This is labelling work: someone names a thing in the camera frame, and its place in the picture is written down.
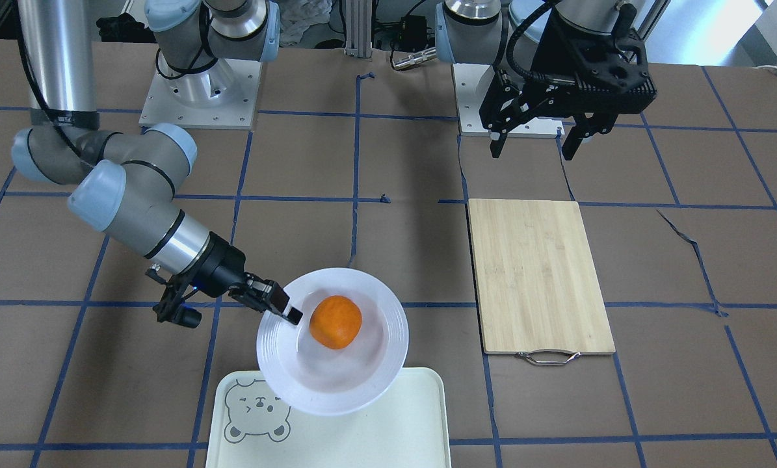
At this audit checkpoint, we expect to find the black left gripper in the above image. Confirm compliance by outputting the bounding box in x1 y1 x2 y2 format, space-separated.
479 10 657 161

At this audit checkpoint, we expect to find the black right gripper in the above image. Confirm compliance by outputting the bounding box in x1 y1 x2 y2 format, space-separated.
146 232 303 328

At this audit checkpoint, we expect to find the orange fruit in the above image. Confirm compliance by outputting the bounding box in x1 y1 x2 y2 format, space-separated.
309 295 363 350

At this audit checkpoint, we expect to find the white round plate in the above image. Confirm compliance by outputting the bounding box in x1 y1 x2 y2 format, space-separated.
256 268 410 417

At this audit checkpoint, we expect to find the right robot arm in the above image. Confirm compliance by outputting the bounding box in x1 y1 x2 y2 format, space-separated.
11 1 302 328

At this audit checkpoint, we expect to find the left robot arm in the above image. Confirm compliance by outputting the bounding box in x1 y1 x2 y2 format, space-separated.
436 1 657 161

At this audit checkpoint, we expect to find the cream bear tray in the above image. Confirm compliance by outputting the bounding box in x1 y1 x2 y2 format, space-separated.
205 368 451 467

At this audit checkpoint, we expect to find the bamboo cutting board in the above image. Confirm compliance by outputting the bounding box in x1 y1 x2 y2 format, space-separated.
468 198 615 365

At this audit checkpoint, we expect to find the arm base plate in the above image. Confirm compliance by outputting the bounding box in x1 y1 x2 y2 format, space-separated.
452 64 566 138
138 57 263 131

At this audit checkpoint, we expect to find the aluminium frame post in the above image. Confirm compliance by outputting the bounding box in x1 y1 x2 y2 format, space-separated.
343 0 374 59

